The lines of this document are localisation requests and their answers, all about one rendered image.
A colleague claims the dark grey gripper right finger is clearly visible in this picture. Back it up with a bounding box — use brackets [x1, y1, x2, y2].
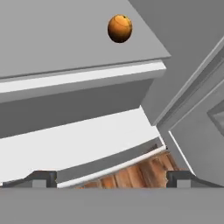
[166, 170, 223, 188]

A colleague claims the grey fridge door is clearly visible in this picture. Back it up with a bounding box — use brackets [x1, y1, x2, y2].
[156, 36, 224, 187]

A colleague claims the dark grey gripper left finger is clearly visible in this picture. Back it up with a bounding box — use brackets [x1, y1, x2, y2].
[2, 170, 58, 188]

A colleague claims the orange fruit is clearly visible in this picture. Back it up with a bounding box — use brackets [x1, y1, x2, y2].
[107, 14, 133, 44]

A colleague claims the grey counter cabinet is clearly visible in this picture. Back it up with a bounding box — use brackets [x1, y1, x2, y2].
[0, 0, 172, 189]

